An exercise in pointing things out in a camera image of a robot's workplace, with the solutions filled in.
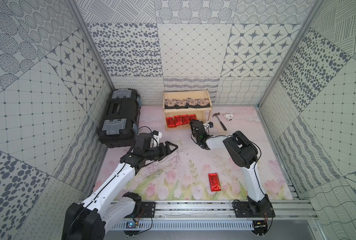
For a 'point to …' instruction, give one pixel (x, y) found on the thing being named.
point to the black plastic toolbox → (120, 126)
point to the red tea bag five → (214, 182)
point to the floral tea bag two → (180, 104)
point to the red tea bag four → (192, 117)
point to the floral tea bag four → (202, 103)
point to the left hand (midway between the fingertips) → (174, 146)
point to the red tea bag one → (170, 122)
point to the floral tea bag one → (169, 104)
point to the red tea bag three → (185, 119)
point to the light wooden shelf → (202, 114)
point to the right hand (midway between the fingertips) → (191, 122)
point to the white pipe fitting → (229, 116)
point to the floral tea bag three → (191, 103)
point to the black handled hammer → (223, 125)
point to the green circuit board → (130, 224)
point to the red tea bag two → (177, 120)
